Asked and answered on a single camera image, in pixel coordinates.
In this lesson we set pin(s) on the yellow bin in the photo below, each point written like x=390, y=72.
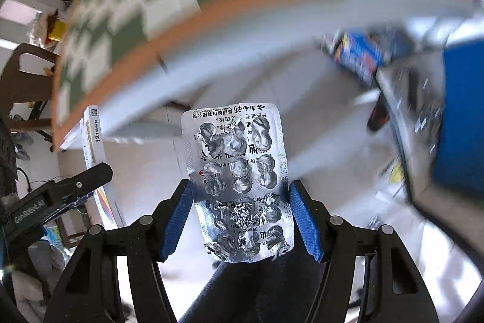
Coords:
x=58, y=29

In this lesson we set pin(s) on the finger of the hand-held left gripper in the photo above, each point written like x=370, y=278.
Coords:
x=87, y=179

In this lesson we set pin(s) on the green white checkered mat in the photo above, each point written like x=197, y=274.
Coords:
x=158, y=5

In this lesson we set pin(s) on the silver blister pack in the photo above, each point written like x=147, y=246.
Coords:
x=238, y=171

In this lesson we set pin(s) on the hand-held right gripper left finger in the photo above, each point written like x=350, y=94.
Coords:
x=177, y=221

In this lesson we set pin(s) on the white box with coloured stripes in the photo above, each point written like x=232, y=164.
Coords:
x=94, y=141

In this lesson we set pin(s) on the white table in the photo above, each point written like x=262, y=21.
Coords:
x=264, y=24

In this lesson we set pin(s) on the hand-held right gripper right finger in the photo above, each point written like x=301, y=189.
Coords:
x=307, y=222

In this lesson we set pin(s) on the dark wooden chair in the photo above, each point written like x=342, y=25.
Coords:
x=26, y=81

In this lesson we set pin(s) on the white bag with yellow print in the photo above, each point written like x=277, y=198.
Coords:
x=395, y=171

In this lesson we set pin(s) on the blue box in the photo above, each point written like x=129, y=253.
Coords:
x=461, y=111

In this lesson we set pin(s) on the blue printed packet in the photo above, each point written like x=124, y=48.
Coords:
x=359, y=50

